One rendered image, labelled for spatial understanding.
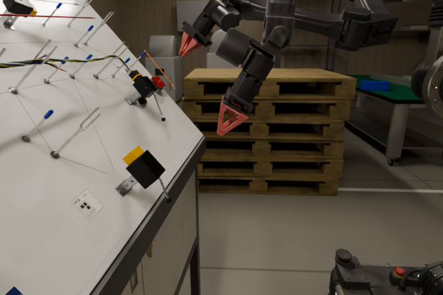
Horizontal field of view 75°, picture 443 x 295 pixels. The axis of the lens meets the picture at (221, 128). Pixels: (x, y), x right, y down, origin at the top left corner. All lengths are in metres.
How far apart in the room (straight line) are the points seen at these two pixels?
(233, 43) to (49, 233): 0.48
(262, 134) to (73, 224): 1.95
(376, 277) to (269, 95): 1.37
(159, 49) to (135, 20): 1.39
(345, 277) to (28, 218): 1.25
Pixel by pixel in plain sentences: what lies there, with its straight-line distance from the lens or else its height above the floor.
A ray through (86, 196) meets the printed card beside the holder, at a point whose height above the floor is 0.96.
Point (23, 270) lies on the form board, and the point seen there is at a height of 0.94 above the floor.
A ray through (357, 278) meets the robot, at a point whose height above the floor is 0.28.
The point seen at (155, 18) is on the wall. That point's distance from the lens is 7.18.
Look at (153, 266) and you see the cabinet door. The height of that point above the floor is 0.65.
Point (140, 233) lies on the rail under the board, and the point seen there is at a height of 0.86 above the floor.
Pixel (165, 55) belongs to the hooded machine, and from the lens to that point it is 6.09.
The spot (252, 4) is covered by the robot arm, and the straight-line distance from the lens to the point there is 0.96.
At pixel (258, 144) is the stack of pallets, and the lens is 2.43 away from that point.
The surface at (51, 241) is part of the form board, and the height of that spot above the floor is 0.95.
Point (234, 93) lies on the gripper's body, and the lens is 0.66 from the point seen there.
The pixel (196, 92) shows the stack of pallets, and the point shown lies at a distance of 2.28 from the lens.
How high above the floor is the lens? 1.24
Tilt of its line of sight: 16 degrees down
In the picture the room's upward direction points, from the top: straight up
